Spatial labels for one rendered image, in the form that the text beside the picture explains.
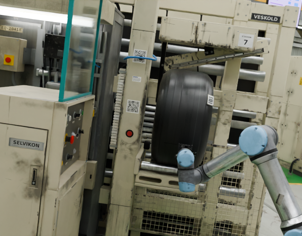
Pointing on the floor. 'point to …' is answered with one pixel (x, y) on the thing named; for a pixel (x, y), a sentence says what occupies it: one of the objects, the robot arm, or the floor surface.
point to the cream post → (132, 118)
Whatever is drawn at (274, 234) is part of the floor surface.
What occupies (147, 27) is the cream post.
